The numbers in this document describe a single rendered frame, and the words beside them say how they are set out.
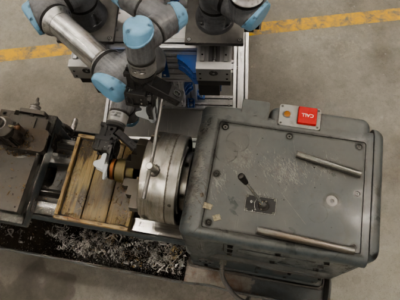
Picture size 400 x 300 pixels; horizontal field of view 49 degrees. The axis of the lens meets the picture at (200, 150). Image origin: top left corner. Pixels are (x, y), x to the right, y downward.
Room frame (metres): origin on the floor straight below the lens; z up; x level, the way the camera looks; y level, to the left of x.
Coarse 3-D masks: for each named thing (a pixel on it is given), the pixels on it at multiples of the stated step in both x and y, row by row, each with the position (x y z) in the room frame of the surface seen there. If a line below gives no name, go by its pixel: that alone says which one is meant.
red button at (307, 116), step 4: (300, 108) 0.61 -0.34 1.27; (304, 108) 0.61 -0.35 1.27; (308, 108) 0.61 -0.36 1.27; (312, 108) 0.61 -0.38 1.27; (316, 108) 0.61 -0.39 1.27; (300, 112) 0.60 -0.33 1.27; (304, 112) 0.60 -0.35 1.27; (308, 112) 0.59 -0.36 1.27; (312, 112) 0.59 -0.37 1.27; (316, 112) 0.59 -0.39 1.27; (300, 116) 0.59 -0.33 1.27; (304, 116) 0.58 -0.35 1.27; (308, 116) 0.58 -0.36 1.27; (312, 116) 0.58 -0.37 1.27; (316, 116) 0.58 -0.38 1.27; (300, 120) 0.57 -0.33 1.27; (304, 120) 0.57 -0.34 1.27; (308, 120) 0.57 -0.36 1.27; (312, 120) 0.57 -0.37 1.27; (316, 120) 0.56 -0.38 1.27; (304, 124) 0.56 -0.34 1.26; (308, 124) 0.56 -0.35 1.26; (312, 124) 0.55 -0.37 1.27
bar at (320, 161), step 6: (300, 156) 0.45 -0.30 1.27; (306, 156) 0.45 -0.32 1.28; (312, 156) 0.44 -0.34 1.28; (312, 162) 0.43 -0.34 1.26; (318, 162) 0.42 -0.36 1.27; (324, 162) 0.42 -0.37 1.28; (330, 162) 0.42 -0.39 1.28; (336, 168) 0.40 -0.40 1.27; (342, 168) 0.39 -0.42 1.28; (348, 168) 0.39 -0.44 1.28; (354, 174) 0.37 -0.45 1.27; (360, 174) 0.37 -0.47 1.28
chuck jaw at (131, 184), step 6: (126, 180) 0.50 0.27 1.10; (132, 180) 0.49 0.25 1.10; (138, 180) 0.49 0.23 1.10; (126, 186) 0.48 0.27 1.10; (132, 186) 0.47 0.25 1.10; (126, 192) 0.45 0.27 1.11; (132, 192) 0.45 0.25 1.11; (132, 198) 0.43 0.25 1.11; (132, 204) 0.41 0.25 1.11; (132, 210) 0.39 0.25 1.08; (144, 216) 0.37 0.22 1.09
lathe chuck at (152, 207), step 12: (168, 144) 0.56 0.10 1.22; (144, 156) 0.53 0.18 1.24; (156, 156) 0.52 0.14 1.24; (168, 156) 0.52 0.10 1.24; (144, 168) 0.48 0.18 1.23; (144, 180) 0.45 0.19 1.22; (156, 180) 0.44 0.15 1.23; (156, 192) 0.41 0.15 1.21; (144, 204) 0.39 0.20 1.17; (156, 204) 0.38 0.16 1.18; (156, 216) 0.35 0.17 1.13
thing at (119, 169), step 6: (114, 162) 0.56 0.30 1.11; (120, 162) 0.56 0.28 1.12; (108, 168) 0.54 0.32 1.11; (114, 168) 0.54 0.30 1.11; (120, 168) 0.54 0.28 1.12; (126, 168) 0.54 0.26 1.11; (132, 168) 0.54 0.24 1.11; (108, 174) 0.53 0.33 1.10; (114, 174) 0.52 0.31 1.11; (120, 174) 0.52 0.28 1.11; (126, 174) 0.52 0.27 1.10; (132, 174) 0.52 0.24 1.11; (120, 180) 0.50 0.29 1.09
